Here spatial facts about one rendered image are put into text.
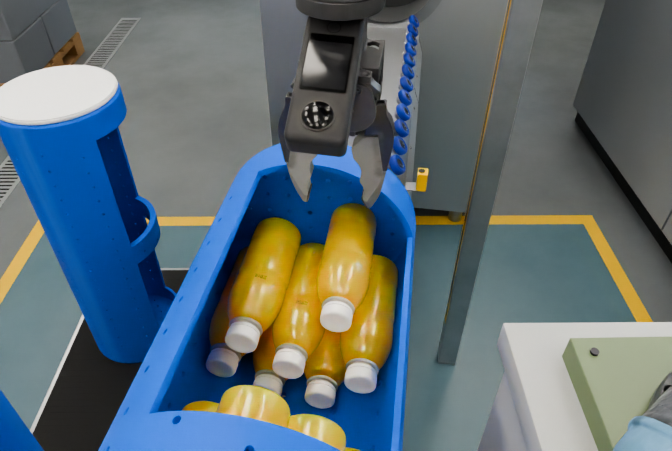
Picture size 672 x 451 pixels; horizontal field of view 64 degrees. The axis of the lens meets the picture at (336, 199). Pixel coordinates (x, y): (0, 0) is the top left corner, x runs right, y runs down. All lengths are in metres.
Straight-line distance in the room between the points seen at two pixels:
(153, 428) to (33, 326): 1.88
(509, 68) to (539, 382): 0.81
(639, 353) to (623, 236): 2.10
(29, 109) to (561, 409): 1.18
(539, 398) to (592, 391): 0.05
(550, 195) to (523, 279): 0.61
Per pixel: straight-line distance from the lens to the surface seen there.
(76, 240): 1.51
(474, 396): 1.95
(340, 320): 0.66
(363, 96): 0.46
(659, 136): 2.66
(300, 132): 0.39
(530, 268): 2.39
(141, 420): 0.50
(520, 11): 1.22
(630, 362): 0.61
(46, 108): 1.36
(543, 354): 0.62
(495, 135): 1.35
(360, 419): 0.72
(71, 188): 1.40
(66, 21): 4.26
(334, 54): 0.43
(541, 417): 0.58
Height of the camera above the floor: 1.63
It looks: 39 degrees down
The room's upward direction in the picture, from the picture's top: straight up
